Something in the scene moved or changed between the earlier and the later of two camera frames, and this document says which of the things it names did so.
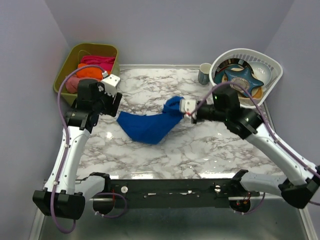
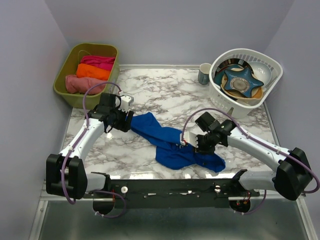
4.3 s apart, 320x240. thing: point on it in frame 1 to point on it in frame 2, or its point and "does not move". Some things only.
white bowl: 261,72 does not move
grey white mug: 203,75 does not move
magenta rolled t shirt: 106,62 does not move
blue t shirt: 152,129 to 170,153
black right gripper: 193,118 to 208,151
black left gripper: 112,110 to 124,125
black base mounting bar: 175,193 does not move
